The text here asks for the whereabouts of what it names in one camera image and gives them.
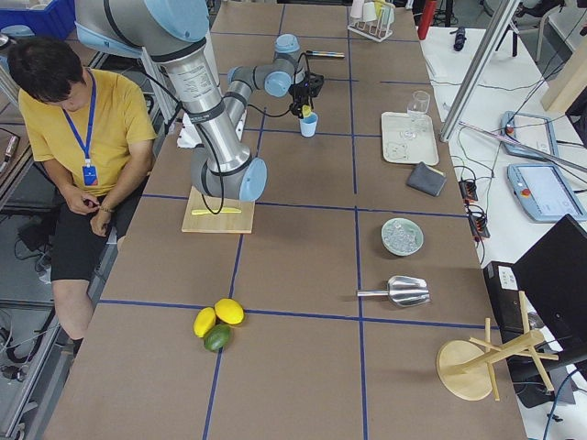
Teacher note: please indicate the wooden cup tree stand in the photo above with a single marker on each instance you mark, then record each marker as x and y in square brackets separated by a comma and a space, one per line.
[466, 367]

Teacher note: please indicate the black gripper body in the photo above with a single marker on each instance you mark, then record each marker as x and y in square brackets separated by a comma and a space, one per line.
[300, 95]

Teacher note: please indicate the black computer box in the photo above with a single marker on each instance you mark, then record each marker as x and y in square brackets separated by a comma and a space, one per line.
[503, 292]

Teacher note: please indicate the yellow lemon left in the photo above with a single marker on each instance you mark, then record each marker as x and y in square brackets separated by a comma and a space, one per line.
[204, 321]

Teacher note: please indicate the light blue paper cup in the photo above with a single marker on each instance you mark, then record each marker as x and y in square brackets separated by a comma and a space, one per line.
[308, 125]

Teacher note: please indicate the aluminium frame post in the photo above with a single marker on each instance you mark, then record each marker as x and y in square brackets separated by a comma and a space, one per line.
[498, 24]

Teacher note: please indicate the steel muddler black tip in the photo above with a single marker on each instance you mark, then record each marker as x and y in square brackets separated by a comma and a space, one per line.
[325, 54]

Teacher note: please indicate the grey folded cloth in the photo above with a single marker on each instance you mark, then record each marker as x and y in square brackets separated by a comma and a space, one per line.
[426, 179]

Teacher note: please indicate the green lime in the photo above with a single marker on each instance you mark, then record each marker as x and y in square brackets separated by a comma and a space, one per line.
[217, 337]

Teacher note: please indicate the wooden cutting board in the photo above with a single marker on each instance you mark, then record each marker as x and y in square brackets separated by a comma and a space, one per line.
[221, 223]

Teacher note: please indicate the yellow plastic knife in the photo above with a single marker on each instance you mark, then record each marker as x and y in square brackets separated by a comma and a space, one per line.
[223, 210]

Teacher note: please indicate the blue teach pendant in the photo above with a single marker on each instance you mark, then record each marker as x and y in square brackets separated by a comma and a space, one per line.
[543, 192]
[536, 131]

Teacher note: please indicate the black monitor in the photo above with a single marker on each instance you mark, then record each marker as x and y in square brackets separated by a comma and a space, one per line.
[552, 273]

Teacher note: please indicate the yellow lemon right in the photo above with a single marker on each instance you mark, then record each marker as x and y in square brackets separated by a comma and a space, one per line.
[229, 311]

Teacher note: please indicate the green bowl of ice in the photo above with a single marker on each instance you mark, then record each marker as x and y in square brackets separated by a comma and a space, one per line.
[402, 237]

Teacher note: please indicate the clear wine glass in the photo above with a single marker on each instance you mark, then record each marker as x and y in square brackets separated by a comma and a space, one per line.
[418, 105]

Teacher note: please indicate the steel ice scoop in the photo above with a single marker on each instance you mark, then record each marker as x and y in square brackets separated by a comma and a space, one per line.
[402, 291]

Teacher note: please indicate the blue storage crate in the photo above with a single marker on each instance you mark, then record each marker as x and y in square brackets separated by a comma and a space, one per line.
[56, 19]

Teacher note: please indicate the cream bear tray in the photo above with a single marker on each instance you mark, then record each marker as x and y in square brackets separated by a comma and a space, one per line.
[405, 141]

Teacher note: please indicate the far blue teach pendant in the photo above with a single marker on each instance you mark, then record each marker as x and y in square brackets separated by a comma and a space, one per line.
[536, 131]

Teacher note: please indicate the person in yellow shirt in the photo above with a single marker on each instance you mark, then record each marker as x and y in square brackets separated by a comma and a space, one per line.
[91, 132]

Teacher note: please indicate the near blue teach pendant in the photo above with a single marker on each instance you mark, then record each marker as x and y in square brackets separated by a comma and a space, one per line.
[543, 192]

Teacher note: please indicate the white cup rack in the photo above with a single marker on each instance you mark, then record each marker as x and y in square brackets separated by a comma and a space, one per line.
[372, 19]

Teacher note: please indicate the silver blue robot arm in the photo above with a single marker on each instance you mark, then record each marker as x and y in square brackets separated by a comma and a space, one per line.
[173, 33]

